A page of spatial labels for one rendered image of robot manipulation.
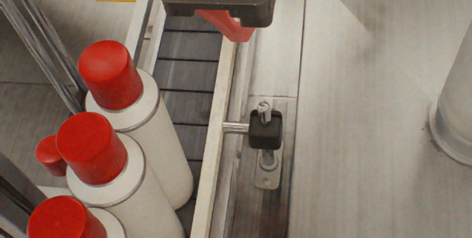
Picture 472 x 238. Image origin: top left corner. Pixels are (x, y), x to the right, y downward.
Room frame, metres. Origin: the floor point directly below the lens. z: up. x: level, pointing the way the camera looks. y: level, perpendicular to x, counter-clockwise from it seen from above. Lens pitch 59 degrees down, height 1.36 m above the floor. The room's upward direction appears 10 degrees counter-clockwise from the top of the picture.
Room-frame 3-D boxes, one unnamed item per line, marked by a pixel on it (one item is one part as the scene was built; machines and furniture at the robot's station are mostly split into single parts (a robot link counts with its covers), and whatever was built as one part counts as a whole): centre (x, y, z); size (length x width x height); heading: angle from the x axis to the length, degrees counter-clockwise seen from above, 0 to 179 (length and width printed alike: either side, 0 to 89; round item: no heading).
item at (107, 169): (0.16, 0.09, 0.98); 0.05 x 0.05 x 0.20
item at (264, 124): (0.24, -0.02, 0.89); 0.03 x 0.03 x 0.12; 75
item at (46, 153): (0.29, 0.19, 0.85); 0.03 x 0.03 x 0.03
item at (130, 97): (0.21, 0.08, 0.98); 0.05 x 0.05 x 0.20
